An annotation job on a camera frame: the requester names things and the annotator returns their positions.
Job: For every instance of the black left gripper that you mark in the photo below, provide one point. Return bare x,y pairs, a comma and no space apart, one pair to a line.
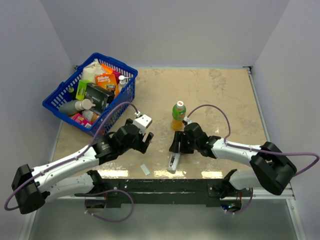
142,146

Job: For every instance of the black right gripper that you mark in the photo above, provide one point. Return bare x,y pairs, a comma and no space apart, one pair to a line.
175,147

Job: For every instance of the white remote control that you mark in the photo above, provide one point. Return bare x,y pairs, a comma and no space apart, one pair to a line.
173,162

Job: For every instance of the white battery compartment cover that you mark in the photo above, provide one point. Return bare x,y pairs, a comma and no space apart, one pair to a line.
145,169

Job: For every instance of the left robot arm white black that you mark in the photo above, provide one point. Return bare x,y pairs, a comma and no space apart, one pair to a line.
33,187

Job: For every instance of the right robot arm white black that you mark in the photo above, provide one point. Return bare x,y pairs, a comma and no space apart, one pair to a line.
270,169

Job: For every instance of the orange juice bottle green label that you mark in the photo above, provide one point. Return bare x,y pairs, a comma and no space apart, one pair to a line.
178,114

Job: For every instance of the white pump bottle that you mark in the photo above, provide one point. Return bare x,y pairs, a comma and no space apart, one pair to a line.
122,82

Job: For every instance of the black product box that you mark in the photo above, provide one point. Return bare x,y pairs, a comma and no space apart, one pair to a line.
99,96

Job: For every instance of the amber bottle white label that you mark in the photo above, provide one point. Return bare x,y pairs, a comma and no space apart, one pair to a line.
90,116

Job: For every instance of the orange razor blade package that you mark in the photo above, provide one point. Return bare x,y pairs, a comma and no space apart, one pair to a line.
108,82

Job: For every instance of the pink product box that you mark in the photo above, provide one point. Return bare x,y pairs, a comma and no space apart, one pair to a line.
78,118

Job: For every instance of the lime green box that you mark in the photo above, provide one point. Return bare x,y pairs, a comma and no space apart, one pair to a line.
81,89

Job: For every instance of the grey bottle beige cap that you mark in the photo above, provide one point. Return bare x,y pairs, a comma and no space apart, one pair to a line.
75,106

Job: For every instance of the beige cloth bag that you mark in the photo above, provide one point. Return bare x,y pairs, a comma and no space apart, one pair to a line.
92,70

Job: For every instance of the blue plastic basket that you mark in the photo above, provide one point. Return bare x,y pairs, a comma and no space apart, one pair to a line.
61,95

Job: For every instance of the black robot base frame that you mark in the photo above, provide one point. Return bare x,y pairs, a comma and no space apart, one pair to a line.
208,192

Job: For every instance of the aluminium table edge rail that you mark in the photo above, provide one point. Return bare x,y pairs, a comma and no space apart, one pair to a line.
250,76

